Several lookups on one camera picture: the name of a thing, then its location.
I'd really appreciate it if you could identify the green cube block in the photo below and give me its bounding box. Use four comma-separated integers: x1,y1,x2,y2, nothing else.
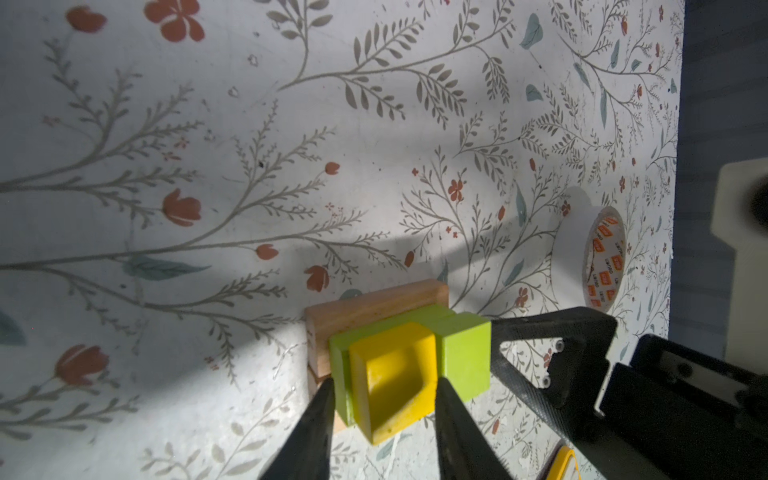
424,312,491,403

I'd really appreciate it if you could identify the clear tape roll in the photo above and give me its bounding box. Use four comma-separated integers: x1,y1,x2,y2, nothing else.
551,187,626,313

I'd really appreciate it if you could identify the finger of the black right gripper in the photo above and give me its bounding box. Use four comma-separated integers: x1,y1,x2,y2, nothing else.
488,306,619,439

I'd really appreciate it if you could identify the yellow calculator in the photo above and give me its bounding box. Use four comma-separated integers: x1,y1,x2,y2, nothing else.
542,446,582,480

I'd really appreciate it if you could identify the yellow cube block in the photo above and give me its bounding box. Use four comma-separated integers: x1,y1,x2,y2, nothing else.
349,323,438,445

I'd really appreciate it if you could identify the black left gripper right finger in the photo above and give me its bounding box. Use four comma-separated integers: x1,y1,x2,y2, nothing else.
435,377,512,480

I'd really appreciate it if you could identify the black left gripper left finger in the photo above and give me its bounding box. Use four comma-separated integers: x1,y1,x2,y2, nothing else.
260,378,335,479

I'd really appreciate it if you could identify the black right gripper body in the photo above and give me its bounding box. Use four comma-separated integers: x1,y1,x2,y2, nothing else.
572,335,767,479

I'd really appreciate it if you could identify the long green block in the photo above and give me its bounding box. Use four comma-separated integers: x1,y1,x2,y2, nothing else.
328,302,457,427

